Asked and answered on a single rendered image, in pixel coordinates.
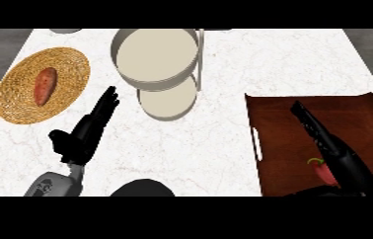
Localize round woven wicker placemat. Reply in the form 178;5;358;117
0;46;91;125

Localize brown wooden tray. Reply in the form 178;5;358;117
243;92;373;198

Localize black round object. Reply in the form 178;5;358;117
109;179;177;198

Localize grey round object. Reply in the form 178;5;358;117
49;28;84;35

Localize beige tiered basket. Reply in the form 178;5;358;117
109;28;205;122

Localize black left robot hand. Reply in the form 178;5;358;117
49;85;121;167

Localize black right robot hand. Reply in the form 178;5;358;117
283;100;373;198

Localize red bell pepper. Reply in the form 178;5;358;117
307;157;339;187

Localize orange sweet potato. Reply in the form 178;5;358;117
32;67;60;108

